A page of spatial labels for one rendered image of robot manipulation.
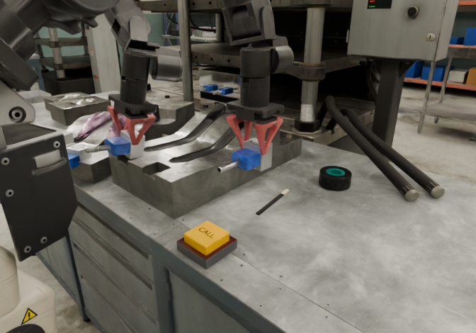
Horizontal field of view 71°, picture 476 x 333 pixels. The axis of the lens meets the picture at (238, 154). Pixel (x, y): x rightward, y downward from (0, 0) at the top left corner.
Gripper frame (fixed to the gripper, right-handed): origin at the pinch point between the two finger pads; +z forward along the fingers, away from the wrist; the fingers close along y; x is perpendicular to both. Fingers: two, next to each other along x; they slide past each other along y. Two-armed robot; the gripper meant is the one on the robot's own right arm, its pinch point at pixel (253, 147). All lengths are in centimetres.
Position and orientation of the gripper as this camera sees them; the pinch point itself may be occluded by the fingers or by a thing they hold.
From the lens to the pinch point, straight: 69.8
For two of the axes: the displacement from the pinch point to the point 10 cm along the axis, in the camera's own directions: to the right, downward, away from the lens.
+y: -7.4, -2.4, 6.3
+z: 0.0, 9.3, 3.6
